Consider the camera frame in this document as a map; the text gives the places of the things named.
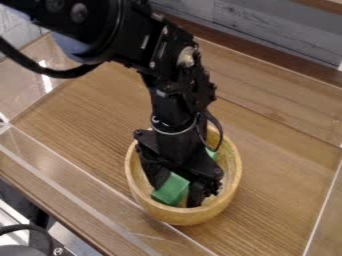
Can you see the clear acrylic tray wall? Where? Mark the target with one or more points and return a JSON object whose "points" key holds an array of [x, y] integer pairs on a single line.
{"points": [[99, 214]]}

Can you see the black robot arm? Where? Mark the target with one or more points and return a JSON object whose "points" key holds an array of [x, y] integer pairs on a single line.
{"points": [[98, 31]]}

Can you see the black table clamp bracket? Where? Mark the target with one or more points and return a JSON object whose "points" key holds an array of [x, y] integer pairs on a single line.
{"points": [[43, 242]]}

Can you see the brown wooden bowl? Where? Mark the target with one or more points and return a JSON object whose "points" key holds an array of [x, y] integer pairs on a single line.
{"points": [[181, 215]]}

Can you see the green rectangular block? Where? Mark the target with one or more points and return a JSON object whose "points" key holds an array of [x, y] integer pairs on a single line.
{"points": [[201, 166]]}

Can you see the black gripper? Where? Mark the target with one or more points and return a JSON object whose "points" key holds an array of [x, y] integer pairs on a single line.
{"points": [[182, 127]]}

